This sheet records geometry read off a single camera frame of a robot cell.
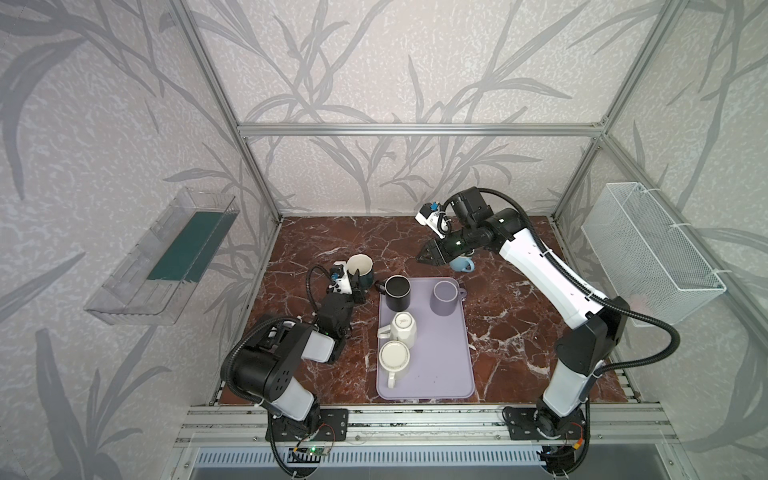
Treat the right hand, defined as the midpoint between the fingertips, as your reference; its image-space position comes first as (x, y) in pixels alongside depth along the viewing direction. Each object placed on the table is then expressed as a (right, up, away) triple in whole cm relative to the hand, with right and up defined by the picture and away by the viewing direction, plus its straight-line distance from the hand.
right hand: (420, 254), depth 76 cm
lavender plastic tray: (+6, -31, +7) cm, 33 cm away
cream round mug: (-7, -27, +3) cm, 28 cm away
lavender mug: (+8, -13, +13) cm, 20 cm away
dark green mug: (-16, -5, +19) cm, 25 cm away
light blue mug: (+15, -4, +23) cm, 28 cm away
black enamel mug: (-6, -12, +13) cm, 19 cm away
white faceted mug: (-4, -20, +4) cm, 21 cm away
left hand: (-19, -5, +13) cm, 23 cm away
